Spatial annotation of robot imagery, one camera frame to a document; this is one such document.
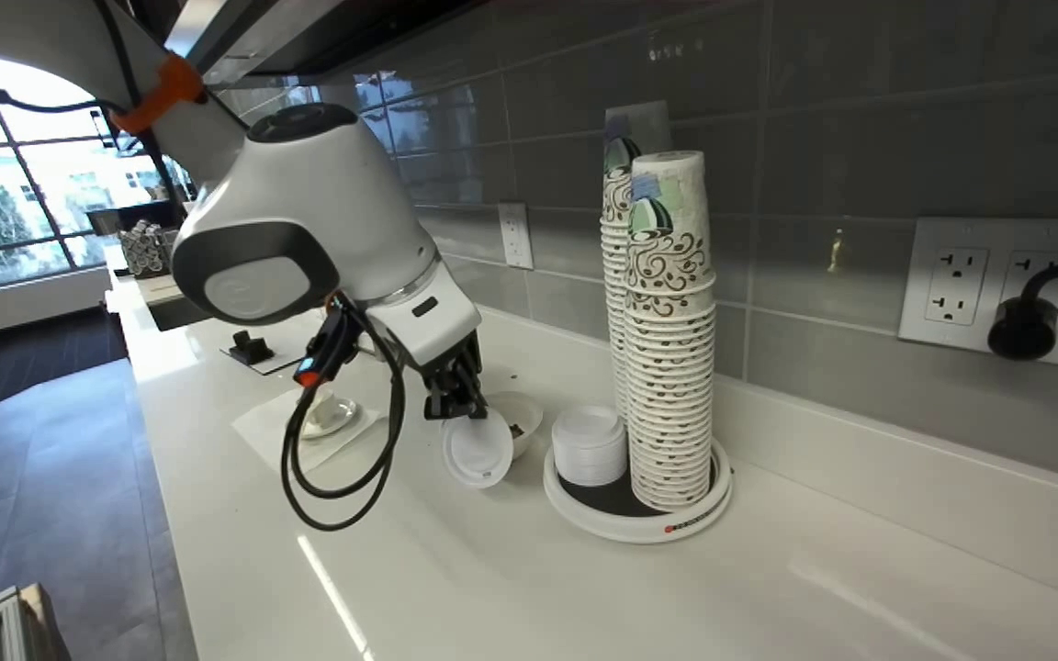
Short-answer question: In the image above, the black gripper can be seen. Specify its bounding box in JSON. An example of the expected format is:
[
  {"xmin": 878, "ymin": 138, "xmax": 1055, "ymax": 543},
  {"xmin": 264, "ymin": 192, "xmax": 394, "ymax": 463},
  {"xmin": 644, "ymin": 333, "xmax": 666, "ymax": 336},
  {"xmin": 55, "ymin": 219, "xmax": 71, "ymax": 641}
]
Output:
[{"xmin": 366, "ymin": 262, "xmax": 489, "ymax": 420}]

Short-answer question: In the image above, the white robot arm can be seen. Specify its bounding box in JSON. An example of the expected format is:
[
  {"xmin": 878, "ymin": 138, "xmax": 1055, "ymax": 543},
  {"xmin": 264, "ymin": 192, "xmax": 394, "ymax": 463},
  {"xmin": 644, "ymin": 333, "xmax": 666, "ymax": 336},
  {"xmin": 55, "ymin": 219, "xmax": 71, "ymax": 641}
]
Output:
[{"xmin": 0, "ymin": 0, "xmax": 484, "ymax": 420}]

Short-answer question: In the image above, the round white cup tray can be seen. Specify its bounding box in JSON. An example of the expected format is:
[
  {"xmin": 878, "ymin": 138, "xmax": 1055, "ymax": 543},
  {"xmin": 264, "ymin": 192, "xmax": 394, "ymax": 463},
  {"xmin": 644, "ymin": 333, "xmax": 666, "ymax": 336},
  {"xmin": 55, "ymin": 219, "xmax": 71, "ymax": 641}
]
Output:
[{"xmin": 544, "ymin": 448, "xmax": 736, "ymax": 543}]

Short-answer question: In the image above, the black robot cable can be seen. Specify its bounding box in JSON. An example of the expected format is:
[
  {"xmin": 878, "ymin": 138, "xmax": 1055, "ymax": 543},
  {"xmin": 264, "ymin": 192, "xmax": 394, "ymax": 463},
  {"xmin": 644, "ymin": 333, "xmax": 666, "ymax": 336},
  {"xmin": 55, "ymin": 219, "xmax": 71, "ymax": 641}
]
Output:
[{"xmin": 274, "ymin": 289, "xmax": 413, "ymax": 535}]

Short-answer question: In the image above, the white napkin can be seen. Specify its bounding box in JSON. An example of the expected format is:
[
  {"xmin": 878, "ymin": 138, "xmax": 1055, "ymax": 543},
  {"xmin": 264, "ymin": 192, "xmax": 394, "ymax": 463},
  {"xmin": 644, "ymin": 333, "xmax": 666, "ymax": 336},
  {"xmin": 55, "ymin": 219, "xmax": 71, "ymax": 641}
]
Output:
[{"xmin": 233, "ymin": 393, "xmax": 386, "ymax": 486}]

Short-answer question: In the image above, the black power plug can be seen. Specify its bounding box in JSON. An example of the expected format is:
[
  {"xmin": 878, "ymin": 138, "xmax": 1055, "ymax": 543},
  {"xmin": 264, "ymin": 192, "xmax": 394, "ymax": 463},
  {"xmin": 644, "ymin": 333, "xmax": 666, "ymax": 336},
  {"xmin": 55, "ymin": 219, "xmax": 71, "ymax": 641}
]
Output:
[{"xmin": 988, "ymin": 263, "xmax": 1058, "ymax": 358}]

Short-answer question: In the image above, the orange cable strap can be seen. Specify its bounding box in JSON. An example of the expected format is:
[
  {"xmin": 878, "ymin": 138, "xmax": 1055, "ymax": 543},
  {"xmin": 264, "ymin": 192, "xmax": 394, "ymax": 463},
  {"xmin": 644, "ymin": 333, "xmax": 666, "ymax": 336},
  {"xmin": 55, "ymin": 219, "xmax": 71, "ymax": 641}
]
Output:
[{"xmin": 109, "ymin": 51, "xmax": 209, "ymax": 138}]

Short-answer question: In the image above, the small white saucer dish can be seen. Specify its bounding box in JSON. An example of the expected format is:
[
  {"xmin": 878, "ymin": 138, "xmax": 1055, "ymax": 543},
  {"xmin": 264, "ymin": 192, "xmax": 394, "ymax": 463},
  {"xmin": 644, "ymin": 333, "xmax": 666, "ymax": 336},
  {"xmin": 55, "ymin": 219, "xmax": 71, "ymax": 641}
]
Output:
[{"xmin": 301, "ymin": 396, "xmax": 359, "ymax": 441}]

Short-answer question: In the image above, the black sink basin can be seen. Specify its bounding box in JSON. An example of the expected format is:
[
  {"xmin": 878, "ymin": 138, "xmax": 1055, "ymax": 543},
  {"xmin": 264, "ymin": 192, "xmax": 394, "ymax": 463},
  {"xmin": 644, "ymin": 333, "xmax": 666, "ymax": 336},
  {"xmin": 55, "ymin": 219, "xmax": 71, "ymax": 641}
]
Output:
[{"xmin": 151, "ymin": 296, "xmax": 207, "ymax": 330}]

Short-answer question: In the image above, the small black object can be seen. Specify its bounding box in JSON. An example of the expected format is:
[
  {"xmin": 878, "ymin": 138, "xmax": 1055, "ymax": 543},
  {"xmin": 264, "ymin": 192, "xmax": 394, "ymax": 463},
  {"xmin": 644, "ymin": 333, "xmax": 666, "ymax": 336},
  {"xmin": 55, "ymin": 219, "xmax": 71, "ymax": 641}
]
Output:
[{"xmin": 229, "ymin": 330, "xmax": 272, "ymax": 365}]

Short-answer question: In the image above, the white bowl with food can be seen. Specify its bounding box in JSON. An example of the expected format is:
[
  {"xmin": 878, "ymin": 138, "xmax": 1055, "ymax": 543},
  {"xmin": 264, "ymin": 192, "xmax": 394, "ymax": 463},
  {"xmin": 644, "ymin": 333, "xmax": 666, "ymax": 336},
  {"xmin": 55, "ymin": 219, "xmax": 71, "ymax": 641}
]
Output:
[{"xmin": 491, "ymin": 393, "xmax": 544, "ymax": 455}]

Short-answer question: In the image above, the tall paper cup stack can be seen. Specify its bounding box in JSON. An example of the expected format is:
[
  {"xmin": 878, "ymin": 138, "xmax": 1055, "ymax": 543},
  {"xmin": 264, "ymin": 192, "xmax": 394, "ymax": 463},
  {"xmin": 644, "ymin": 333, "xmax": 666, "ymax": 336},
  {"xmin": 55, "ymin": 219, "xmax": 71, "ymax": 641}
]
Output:
[{"xmin": 626, "ymin": 150, "xmax": 716, "ymax": 509}]

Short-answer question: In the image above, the small white wall outlet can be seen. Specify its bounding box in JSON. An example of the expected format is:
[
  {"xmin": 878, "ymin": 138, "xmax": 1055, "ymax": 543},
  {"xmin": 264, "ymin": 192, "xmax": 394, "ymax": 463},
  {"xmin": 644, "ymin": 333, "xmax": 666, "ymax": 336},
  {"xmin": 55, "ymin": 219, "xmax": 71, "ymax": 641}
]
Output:
[{"xmin": 498, "ymin": 202, "xmax": 534, "ymax": 269}]

